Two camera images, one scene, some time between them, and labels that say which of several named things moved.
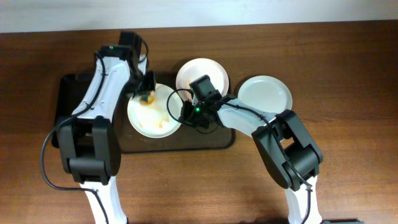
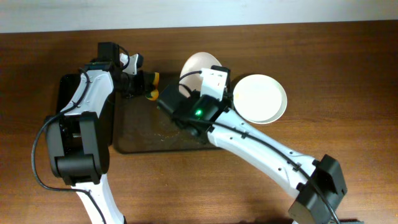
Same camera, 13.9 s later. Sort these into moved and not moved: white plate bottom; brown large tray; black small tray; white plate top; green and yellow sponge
Moved: green and yellow sponge; white plate bottom; white plate top
Not moved: black small tray; brown large tray
